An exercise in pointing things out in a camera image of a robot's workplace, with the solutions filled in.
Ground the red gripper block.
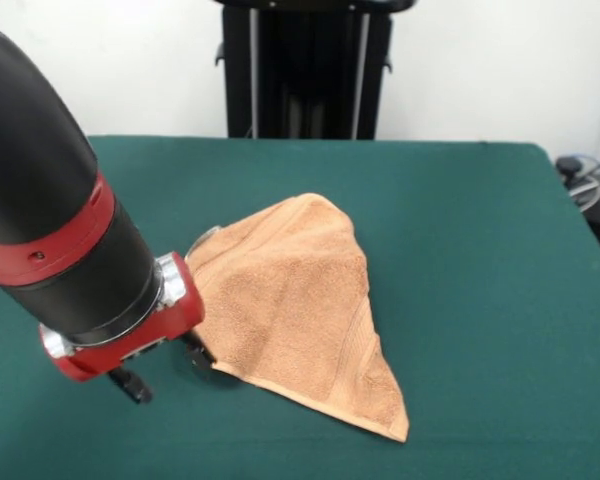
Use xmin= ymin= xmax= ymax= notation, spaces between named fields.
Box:
xmin=54 ymin=253 xmax=216 ymax=405

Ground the tan terry towel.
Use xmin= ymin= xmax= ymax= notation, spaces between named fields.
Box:
xmin=184 ymin=192 xmax=410 ymax=444

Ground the dark green table cloth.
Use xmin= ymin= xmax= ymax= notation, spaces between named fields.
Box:
xmin=0 ymin=134 xmax=600 ymax=480

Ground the grey chair base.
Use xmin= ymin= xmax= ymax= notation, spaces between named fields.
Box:
xmin=554 ymin=152 xmax=600 ymax=249

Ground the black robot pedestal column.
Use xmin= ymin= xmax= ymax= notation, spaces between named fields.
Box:
xmin=214 ymin=0 xmax=416 ymax=140

